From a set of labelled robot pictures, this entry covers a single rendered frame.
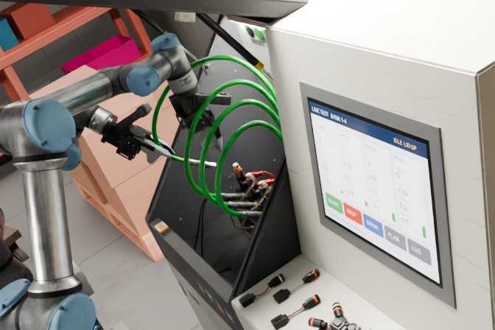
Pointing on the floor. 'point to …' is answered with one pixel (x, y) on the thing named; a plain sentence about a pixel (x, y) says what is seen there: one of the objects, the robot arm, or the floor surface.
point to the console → (444, 121)
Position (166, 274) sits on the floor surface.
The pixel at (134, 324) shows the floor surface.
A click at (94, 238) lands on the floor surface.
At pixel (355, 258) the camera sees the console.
